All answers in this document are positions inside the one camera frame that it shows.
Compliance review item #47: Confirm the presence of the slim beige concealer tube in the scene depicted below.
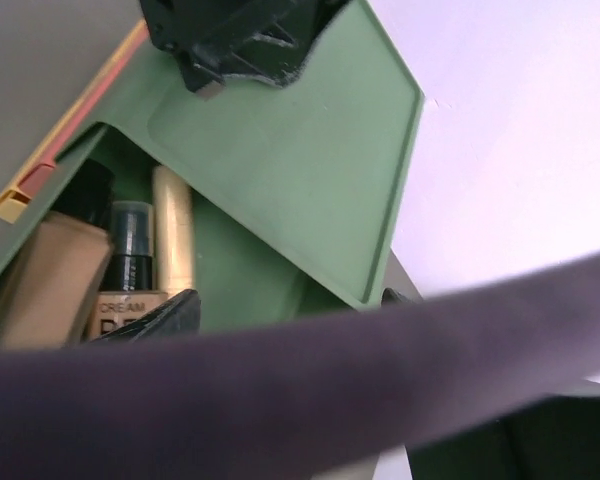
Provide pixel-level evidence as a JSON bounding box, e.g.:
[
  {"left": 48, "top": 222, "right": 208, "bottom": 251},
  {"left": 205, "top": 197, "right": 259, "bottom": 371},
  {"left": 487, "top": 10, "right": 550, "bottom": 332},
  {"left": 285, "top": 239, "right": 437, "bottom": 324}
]
[{"left": 153, "top": 165, "right": 195, "bottom": 298}]

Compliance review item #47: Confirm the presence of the beige foundation bottle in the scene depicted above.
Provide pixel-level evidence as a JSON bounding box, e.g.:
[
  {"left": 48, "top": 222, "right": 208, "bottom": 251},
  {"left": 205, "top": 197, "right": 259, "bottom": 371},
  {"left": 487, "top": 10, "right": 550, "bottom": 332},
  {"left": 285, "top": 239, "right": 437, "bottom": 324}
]
[{"left": 0, "top": 159, "right": 115, "bottom": 350}]

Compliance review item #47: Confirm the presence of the green drawer box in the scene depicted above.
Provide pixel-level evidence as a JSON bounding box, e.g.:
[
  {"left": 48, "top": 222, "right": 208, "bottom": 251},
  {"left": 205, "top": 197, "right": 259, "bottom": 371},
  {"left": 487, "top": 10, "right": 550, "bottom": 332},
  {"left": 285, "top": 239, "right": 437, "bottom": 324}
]
[{"left": 0, "top": 1, "right": 423, "bottom": 333}]

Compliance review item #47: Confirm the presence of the yellow drawer box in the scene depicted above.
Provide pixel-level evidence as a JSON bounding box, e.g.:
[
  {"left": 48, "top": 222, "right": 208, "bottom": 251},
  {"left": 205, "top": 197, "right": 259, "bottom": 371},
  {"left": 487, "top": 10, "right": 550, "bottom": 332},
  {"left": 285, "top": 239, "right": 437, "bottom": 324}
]
[{"left": 0, "top": 20, "right": 149, "bottom": 224}]

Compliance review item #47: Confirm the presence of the red drawer box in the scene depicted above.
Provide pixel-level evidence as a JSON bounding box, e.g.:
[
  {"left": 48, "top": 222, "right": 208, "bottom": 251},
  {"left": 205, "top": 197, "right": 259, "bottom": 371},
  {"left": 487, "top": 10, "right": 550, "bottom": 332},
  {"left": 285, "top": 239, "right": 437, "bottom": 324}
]
[{"left": 17, "top": 22, "right": 148, "bottom": 198}]

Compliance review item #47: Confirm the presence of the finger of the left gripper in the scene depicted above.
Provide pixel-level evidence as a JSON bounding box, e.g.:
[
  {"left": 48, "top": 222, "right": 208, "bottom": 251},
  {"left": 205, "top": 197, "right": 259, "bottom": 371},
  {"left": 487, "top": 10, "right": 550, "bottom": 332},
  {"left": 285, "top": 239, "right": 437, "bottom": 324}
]
[{"left": 139, "top": 0, "right": 348, "bottom": 97}]

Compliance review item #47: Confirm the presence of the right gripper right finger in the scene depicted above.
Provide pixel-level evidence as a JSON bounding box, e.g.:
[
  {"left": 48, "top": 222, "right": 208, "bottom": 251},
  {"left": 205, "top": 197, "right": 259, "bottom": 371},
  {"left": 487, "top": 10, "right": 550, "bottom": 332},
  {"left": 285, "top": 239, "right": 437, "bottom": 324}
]
[{"left": 379, "top": 287, "right": 600, "bottom": 480}]

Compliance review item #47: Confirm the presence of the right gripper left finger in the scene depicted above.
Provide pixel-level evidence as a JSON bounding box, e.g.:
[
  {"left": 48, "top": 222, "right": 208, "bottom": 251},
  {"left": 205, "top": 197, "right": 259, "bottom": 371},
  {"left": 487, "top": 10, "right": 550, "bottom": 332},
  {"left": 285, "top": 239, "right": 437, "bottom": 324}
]
[{"left": 91, "top": 289, "right": 201, "bottom": 344}]

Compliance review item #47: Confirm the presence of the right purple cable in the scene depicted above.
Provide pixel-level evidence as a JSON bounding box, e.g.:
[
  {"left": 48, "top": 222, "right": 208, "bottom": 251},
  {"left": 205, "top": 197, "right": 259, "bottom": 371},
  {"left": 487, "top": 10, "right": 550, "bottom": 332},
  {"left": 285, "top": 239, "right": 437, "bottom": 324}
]
[{"left": 0, "top": 244, "right": 600, "bottom": 480}]

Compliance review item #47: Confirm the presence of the BB cream foundation bottle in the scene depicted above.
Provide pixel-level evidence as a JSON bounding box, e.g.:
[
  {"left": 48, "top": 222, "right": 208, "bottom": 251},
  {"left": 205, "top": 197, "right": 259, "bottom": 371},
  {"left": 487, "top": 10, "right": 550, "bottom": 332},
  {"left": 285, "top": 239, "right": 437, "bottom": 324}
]
[{"left": 85, "top": 201, "right": 166, "bottom": 340}]

